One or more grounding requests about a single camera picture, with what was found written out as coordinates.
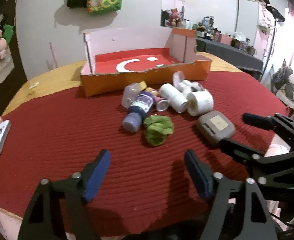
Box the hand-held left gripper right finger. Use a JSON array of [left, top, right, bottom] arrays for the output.
[[184, 149, 278, 240]]

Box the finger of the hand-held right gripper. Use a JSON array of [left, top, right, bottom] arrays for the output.
[[218, 138, 294, 186], [242, 113, 294, 137]]

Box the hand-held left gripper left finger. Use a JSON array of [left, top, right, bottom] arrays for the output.
[[17, 149, 112, 240]]

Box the grey plastic case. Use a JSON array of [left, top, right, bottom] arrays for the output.
[[196, 110, 236, 145]]

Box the white round jar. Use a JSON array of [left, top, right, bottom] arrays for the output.
[[186, 90, 214, 117]]

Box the green fuzzy scrubber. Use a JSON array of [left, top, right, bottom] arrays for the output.
[[143, 115, 174, 147]]

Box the white fluffy star toy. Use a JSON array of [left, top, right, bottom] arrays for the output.
[[178, 79, 205, 98]]

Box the white pill bottle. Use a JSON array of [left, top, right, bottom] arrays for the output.
[[158, 83, 188, 113]]

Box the dark blue bottle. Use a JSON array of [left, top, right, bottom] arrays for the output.
[[122, 91, 154, 132]]

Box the small clear plastic container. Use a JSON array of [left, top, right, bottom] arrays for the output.
[[122, 83, 141, 108]]

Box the blonde doll figurine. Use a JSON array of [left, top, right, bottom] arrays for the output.
[[147, 87, 168, 112]]

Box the orange cardboard box red inside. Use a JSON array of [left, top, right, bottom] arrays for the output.
[[80, 26, 212, 97]]

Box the grey and white plush toy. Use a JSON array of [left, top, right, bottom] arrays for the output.
[[272, 60, 294, 103]]

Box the red ribbed table mat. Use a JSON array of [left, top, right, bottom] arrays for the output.
[[0, 70, 291, 238]]

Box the sideboard with dark cloth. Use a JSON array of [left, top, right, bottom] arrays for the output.
[[195, 39, 264, 73]]

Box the white tall cabinet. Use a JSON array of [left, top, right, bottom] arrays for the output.
[[235, 0, 262, 43]]

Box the row of small shelf items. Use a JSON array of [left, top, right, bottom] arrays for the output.
[[197, 15, 257, 54]]

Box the clear display box with plush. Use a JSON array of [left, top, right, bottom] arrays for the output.
[[160, 9, 187, 28]]

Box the brown paper bag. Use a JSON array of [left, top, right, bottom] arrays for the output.
[[0, 52, 15, 83]]

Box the green plush toy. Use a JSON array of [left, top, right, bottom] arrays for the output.
[[3, 24, 15, 43]]

